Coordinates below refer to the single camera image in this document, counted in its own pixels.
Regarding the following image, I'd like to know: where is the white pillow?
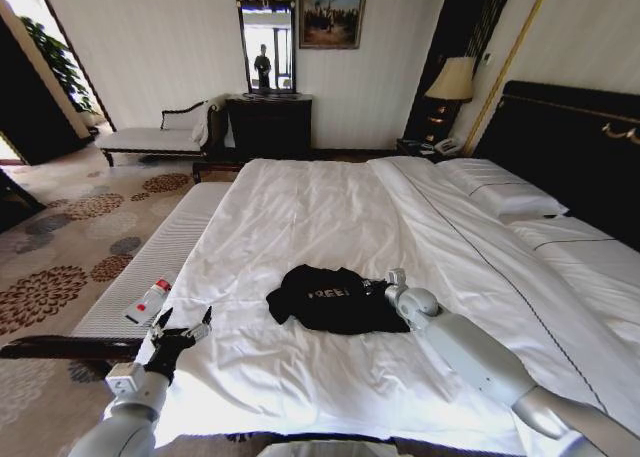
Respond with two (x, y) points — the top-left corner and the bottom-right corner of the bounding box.
(435, 157), (570, 218)

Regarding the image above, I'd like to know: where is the dark nightstand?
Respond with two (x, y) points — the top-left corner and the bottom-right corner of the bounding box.
(395, 137), (454, 161)

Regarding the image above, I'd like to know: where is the white bed duvet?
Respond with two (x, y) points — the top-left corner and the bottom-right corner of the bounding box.
(130, 157), (614, 441)

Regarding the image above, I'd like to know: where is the black t-shirt with print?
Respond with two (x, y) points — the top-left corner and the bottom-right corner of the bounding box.
(265, 264), (412, 336)

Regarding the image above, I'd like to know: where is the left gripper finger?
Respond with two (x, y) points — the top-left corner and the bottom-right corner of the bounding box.
(183, 305), (214, 341)
(148, 305), (175, 343)

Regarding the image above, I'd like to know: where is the white bed sheet dark piping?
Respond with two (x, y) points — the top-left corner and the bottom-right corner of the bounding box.
(507, 216), (640, 393)

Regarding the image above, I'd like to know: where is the gold framed painting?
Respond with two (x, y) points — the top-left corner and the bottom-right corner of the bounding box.
(297, 0), (369, 51)

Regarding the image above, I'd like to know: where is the white card red dot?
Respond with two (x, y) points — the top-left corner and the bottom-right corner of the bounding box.
(122, 296), (164, 326)

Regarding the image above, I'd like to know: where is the dark wooden bench rail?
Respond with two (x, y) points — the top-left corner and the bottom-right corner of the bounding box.
(0, 333), (144, 364)

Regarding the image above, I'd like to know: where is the white padded bed bench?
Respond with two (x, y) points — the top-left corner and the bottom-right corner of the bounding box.
(72, 181), (241, 346)

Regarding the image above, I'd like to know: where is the table lamp beige shade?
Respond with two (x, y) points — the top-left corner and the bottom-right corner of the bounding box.
(423, 55), (476, 143)

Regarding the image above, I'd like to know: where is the white towel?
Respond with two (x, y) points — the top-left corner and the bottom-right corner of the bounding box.
(190, 99), (221, 146)

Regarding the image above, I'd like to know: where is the dark bed headboard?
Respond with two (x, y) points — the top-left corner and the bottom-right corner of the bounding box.
(472, 79), (640, 256)

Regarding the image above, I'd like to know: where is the person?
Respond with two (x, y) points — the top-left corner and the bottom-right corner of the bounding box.
(253, 43), (273, 91)

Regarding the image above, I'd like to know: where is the white telephone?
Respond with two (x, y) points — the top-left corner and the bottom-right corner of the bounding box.
(434, 136), (464, 156)

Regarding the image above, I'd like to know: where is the dark framed mirror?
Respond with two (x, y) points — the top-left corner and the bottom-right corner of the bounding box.
(232, 0), (299, 97)

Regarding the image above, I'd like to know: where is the dark wooden dresser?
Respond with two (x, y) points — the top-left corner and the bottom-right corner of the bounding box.
(225, 94), (315, 162)

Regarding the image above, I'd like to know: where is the white robot front shell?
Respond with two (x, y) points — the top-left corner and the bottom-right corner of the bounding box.
(258, 440), (354, 457)

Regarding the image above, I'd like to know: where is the green potted plant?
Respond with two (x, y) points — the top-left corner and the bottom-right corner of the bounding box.
(18, 15), (99, 116)

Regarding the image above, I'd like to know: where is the white chaise longue dark frame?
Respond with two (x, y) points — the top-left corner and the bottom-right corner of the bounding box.
(94, 99), (229, 167)

